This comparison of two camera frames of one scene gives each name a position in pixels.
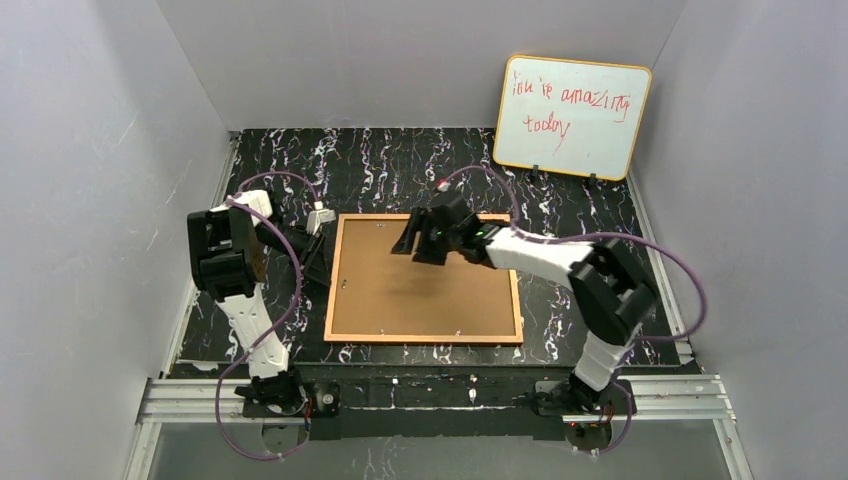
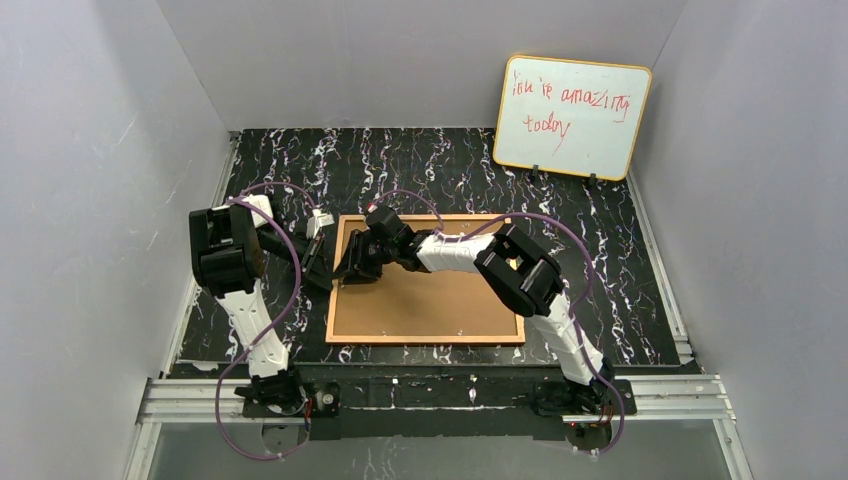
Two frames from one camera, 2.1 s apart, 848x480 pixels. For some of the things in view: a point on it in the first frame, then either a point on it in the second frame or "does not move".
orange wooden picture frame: x=516 y=339 does not move
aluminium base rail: x=659 y=397 does not move
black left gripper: x=312 y=250 does not move
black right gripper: x=428 y=234 to x=365 y=254
